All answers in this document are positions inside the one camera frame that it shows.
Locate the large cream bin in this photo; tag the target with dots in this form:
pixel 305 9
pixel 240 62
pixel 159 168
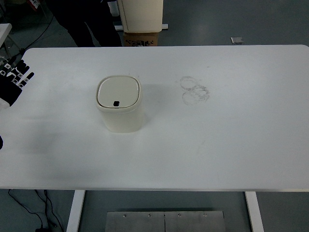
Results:
pixel 147 12

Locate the white stand foot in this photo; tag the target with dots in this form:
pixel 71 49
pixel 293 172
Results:
pixel 141 28

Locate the right white table leg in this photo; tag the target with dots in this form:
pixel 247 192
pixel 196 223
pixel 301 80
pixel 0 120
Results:
pixel 254 211

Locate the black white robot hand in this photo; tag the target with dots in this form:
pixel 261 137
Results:
pixel 9 92

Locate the cream lidded trash can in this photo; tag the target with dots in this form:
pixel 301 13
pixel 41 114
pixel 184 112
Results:
pixel 119 99

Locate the white table at left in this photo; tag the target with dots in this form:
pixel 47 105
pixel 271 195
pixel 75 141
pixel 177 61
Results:
pixel 5 29

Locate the small grey floor plate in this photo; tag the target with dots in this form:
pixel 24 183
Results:
pixel 237 40

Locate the white table leg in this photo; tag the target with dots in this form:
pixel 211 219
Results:
pixel 254 211
pixel 76 211

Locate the brown cardboard box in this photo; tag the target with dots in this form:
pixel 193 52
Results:
pixel 140 39

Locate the left white table leg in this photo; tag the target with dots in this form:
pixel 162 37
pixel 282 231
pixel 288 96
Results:
pixel 76 211

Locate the person in dark clothes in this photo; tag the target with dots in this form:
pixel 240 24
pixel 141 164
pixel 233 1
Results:
pixel 85 19

